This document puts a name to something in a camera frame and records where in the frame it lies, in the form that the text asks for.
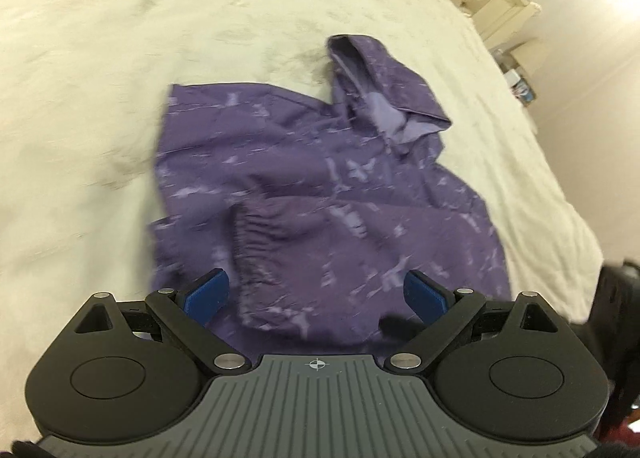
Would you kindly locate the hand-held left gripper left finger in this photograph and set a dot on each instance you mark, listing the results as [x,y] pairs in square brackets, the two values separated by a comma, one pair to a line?
[207,294]

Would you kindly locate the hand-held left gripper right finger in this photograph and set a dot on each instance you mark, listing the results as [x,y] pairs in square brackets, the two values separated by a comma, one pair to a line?
[423,296]

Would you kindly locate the purple patterned hooded jacket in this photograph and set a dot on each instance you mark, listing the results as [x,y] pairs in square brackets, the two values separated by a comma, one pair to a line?
[320,198]

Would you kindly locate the dark cloth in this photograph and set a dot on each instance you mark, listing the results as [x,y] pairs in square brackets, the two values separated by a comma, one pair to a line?
[617,328]

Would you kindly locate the blue and white box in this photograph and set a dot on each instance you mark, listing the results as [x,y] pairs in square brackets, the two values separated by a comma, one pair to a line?
[521,87]

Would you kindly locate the cream bedspread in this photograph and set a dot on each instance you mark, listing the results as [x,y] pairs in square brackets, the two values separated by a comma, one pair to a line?
[100,63]

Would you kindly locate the cream nightstand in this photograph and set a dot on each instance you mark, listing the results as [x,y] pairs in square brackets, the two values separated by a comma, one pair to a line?
[525,56]

